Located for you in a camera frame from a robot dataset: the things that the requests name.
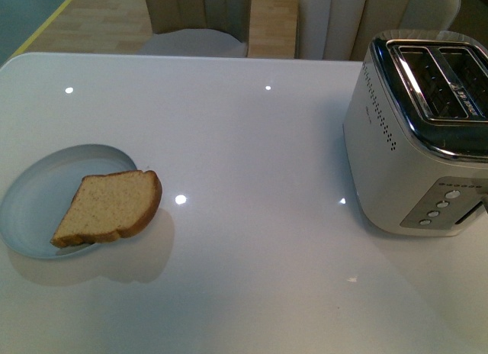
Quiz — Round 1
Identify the brown bread slice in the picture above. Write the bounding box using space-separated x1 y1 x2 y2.
50 170 162 248

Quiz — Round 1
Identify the beige upholstered chair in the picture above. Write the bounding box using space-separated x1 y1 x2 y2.
294 0 461 60
139 0 251 58

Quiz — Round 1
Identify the white chrome two-slot toaster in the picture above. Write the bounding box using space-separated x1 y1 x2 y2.
343 30 487 237

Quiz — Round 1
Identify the beige upholstered chair right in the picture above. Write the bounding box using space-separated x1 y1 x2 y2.
294 0 461 60

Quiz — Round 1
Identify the beige upholstered chair left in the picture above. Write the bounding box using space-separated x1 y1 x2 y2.
139 0 251 58

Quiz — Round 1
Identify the light blue round plate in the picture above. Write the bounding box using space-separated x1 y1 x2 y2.
1 144 136 259

